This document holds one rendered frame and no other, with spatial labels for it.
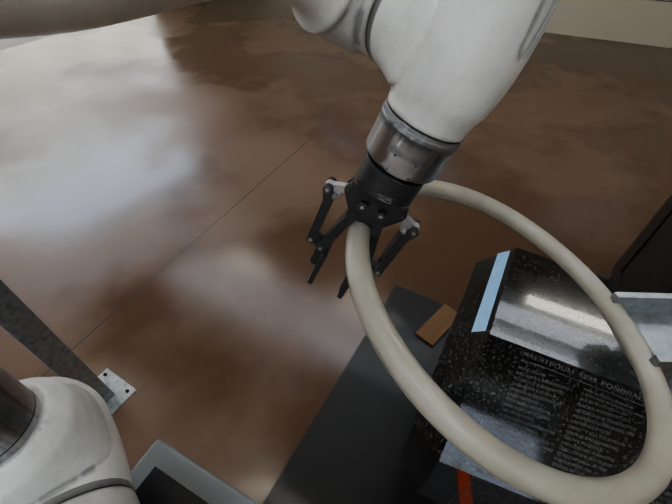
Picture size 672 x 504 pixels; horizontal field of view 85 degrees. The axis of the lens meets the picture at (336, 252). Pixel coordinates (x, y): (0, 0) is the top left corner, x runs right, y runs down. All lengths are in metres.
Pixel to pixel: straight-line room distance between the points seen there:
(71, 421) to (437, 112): 0.54
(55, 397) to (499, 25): 0.61
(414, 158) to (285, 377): 1.49
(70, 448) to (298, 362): 1.31
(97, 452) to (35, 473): 0.07
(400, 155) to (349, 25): 0.14
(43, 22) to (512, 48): 0.30
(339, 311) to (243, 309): 0.50
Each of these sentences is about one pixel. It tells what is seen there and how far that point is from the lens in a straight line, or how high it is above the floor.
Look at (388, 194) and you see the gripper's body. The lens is 0.41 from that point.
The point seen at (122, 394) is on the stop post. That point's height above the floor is 0.01.
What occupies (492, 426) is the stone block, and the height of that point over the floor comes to 0.68.
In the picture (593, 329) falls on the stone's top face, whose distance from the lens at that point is 1.09.
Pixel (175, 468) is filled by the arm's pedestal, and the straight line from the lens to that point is 0.86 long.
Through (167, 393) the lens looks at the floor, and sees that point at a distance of 1.88.
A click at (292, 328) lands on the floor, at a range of 1.89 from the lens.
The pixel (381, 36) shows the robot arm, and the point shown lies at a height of 1.48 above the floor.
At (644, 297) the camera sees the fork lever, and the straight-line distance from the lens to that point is 0.76.
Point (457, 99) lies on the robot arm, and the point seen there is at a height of 1.45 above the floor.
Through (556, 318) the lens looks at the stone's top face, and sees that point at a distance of 1.07.
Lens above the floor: 1.58
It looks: 45 degrees down
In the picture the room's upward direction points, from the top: straight up
